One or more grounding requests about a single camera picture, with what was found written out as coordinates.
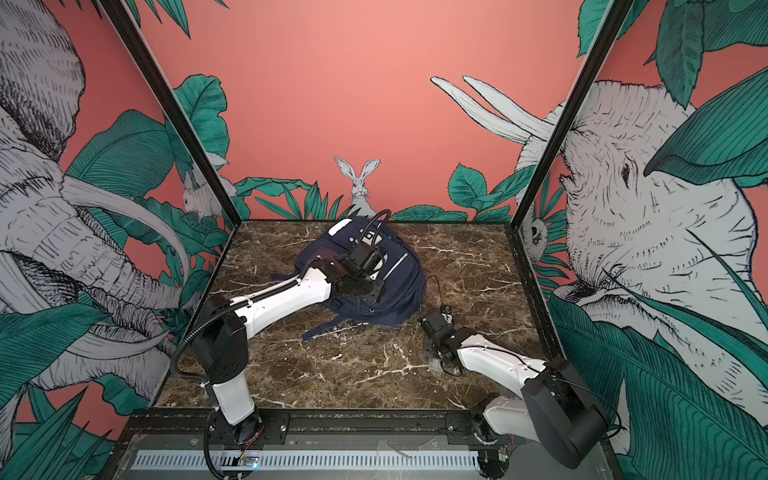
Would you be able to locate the left black frame post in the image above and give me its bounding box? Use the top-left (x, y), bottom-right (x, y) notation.
top-left (99, 0), bottom-right (242, 229)

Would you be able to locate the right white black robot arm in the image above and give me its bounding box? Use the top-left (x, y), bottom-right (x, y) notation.
top-left (419, 307), bottom-right (611, 469)

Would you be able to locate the clear plastic small case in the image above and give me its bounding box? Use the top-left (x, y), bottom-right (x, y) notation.
top-left (427, 357), bottom-right (450, 375)

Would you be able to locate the black frame post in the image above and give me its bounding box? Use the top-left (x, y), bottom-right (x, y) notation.
top-left (99, 0), bottom-right (242, 229)
top-left (511, 0), bottom-right (633, 230)

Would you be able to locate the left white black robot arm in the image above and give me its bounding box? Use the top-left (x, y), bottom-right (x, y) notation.
top-left (171, 241), bottom-right (386, 445)

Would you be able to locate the navy blue student backpack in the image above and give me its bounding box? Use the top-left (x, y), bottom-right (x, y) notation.
top-left (293, 217), bottom-right (427, 341)

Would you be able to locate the white perforated cable duct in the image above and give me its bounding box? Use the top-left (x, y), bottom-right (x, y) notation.
top-left (131, 450), bottom-right (479, 473)

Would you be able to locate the black front mounting rail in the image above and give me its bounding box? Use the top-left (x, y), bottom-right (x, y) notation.
top-left (120, 407), bottom-right (538, 448)

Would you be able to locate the right black frame post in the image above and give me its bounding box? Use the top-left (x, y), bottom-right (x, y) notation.
top-left (511, 0), bottom-right (633, 230)

